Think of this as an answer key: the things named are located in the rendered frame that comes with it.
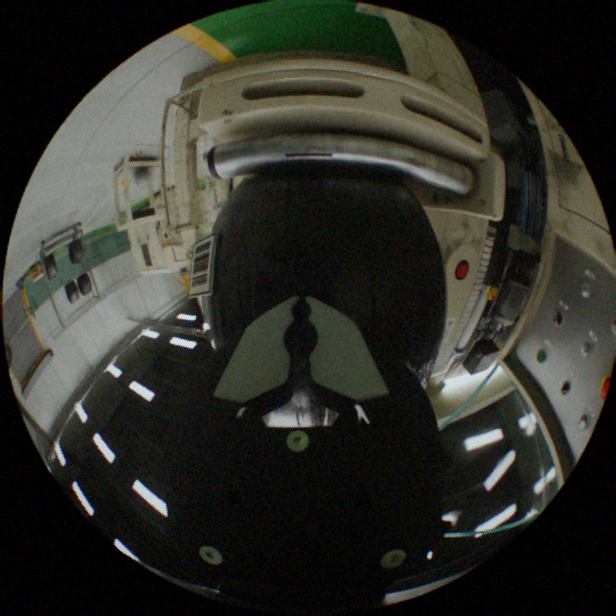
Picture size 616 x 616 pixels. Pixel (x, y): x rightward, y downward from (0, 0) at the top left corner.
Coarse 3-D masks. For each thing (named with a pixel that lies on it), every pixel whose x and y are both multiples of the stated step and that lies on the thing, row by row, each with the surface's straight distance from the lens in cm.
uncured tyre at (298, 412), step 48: (240, 192) 22; (288, 192) 19; (336, 192) 19; (384, 192) 21; (240, 240) 16; (288, 240) 15; (336, 240) 15; (384, 240) 16; (432, 240) 20; (240, 288) 15; (288, 288) 14; (336, 288) 14; (384, 288) 15; (432, 288) 18; (384, 336) 15; (432, 336) 19
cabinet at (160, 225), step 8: (160, 192) 499; (168, 192) 471; (160, 200) 495; (160, 208) 495; (176, 208) 453; (176, 216) 452; (160, 224) 501; (176, 224) 454; (160, 232) 505; (160, 240) 511; (168, 240) 487
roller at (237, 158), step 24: (240, 144) 23; (264, 144) 22; (288, 144) 22; (312, 144) 22; (336, 144) 22; (360, 144) 23; (384, 144) 24; (216, 168) 24; (240, 168) 23; (264, 168) 23; (288, 168) 23; (312, 168) 23; (336, 168) 23; (360, 168) 23; (384, 168) 24; (408, 168) 25; (432, 168) 26; (456, 168) 29; (456, 192) 32
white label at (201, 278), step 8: (216, 232) 18; (200, 240) 20; (208, 240) 19; (216, 240) 18; (200, 248) 20; (208, 248) 18; (192, 256) 21; (200, 256) 19; (208, 256) 18; (192, 264) 20; (200, 264) 19; (208, 264) 18; (192, 272) 20; (200, 272) 18; (208, 272) 17; (192, 280) 19; (200, 280) 18; (208, 280) 17; (192, 288) 19; (200, 288) 18; (208, 288) 17; (192, 296) 19
